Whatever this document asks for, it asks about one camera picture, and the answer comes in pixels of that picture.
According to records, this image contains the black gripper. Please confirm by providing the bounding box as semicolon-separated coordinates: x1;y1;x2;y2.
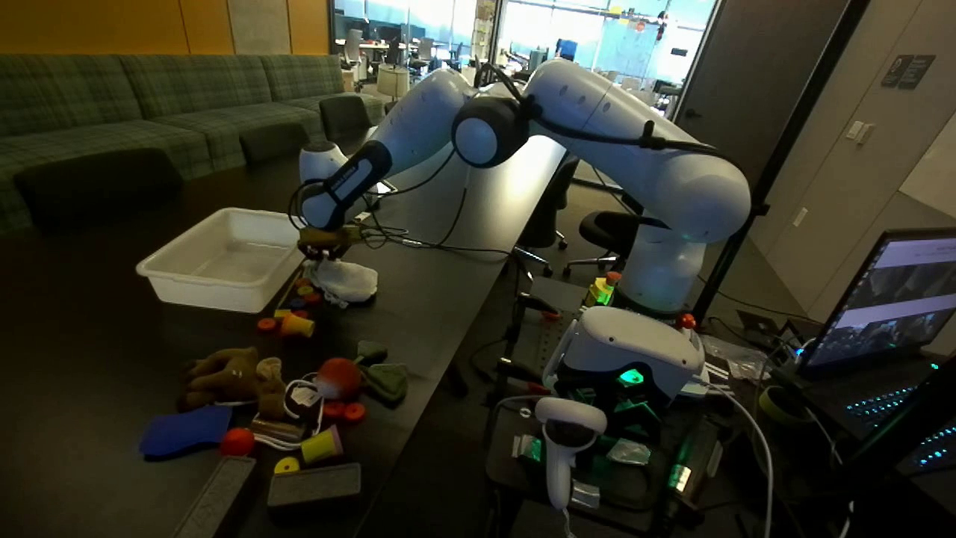
297;221;352;268

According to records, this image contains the small orange toy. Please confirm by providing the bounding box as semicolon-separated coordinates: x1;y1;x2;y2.
255;307;321;344

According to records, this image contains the orange plush toy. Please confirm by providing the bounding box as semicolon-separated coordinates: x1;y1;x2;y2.
314;356;367;402

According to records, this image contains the white ring toy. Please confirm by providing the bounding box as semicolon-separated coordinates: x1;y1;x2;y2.
281;375;325;420

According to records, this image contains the green plush toy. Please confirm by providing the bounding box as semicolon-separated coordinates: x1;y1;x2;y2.
358;357;412;410

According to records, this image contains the brown plush toy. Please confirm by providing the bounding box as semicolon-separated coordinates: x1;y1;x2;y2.
178;344;290;417

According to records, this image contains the small red toy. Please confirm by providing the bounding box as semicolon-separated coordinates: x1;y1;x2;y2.
324;398;370;426

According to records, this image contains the yellow cylinder toy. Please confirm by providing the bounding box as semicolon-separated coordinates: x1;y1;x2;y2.
299;423;346;469

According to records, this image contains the small red ball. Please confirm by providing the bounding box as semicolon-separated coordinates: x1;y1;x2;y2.
218;423;260;460

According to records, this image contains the blue foam block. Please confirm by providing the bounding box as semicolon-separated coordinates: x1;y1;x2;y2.
139;402;237;463

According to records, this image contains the dark gray foam block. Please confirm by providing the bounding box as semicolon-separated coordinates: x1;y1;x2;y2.
263;457;367;514

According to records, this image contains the white plastic container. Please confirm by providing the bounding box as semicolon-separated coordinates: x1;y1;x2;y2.
134;203;308;316

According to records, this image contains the dark ottoman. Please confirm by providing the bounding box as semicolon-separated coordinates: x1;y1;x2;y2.
13;145;190;229
237;118;314;166

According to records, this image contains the green plaid sofa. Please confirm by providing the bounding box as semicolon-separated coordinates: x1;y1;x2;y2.
0;51;346;239

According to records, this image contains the green yellow small device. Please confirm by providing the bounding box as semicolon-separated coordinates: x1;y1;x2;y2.
587;275;618;307

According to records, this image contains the black office chair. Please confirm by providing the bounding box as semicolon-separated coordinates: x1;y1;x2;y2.
575;205;653;268

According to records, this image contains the white VR controller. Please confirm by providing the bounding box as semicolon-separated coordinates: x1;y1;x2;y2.
532;395;612;516

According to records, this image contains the black diagonal pole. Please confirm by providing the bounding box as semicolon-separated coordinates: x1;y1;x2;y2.
691;0;874;323

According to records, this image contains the open laptop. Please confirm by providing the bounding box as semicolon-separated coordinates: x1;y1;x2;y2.
793;226;956;481

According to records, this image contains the white cable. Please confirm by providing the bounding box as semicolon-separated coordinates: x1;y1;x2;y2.
711;387;784;538

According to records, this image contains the white light switch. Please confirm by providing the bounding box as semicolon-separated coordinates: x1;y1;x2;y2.
844;117;880;150

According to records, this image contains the gray wall sign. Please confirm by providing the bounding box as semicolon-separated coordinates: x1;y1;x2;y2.
880;51;942;91

